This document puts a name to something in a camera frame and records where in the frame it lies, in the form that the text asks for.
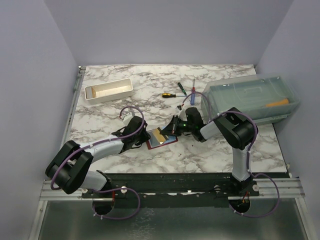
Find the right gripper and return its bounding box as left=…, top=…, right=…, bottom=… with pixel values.
left=161, top=115, right=195, bottom=137

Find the gold credit card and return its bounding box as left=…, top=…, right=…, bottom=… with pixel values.
left=152, top=127, right=169, bottom=144

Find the red card holder wallet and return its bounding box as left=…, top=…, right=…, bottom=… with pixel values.
left=146, top=127, right=178, bottom=150

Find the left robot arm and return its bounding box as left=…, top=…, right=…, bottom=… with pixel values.
left=45, top=116, right=151, bottom=198

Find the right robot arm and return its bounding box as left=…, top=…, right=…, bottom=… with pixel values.
left=159, top=107, right=259, bottom=196

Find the stack of cards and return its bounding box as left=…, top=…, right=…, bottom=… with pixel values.
left=91, top=88, right=97, bottom=98

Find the yellow black screwdriver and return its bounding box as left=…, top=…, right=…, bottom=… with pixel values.
left=161, top=93, right=177, bottom=99

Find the white rectangular tray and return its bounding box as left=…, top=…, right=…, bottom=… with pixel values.
left=84, top=78, right=134, bottom=105

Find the blue red screwdriver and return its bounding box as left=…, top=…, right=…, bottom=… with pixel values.
left=190, top=79, right=196, bottom=106

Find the green black screwdriver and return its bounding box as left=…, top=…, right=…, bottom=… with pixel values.
left=177, top=82, right=188, bottom=96

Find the clear plastic storage box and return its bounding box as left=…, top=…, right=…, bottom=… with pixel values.
left=201, top=73, right=300, bottom=125

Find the orange item in box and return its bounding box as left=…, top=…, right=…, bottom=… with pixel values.
left=265, top=98, right=290, bottom=108

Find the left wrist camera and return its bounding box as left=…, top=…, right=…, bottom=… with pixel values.
left=122, top=113, right=134, bottom=126

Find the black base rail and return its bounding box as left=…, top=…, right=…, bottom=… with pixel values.
left=82, top=172, right=294, bottom=209

